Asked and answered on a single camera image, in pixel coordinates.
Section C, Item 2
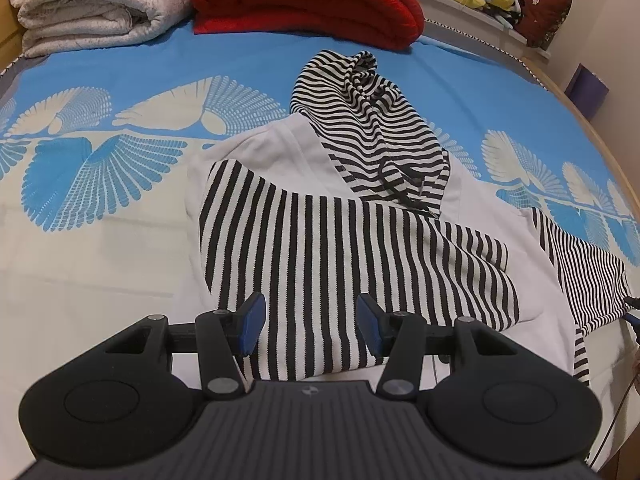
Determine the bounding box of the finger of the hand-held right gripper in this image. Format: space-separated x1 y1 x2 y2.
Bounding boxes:
622 297 640 346

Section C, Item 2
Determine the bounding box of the dark red cushion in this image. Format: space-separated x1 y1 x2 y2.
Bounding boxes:
514 0 574 49

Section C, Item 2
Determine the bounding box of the blue white patterned bedsheet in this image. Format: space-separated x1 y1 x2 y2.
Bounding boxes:
0 15 640 480

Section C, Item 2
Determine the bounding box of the white folded blanket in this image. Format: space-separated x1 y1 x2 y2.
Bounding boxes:
9 0 197 58

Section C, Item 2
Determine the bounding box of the black white striped hoodie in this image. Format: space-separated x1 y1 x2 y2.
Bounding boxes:
172 50 632 383

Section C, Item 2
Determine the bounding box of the wooden bed frame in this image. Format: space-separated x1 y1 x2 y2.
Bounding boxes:
520 55 640 201

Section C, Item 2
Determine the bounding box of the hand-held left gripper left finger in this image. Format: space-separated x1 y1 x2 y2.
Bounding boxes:
95 292 267 402

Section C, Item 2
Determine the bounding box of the purple box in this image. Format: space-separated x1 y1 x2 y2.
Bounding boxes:
565 64 610 119

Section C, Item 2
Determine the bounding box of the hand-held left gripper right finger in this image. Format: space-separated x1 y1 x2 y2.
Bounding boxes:
356 294 531 401

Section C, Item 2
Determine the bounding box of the red folded blanket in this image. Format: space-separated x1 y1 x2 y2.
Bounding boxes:
191 0 425 52

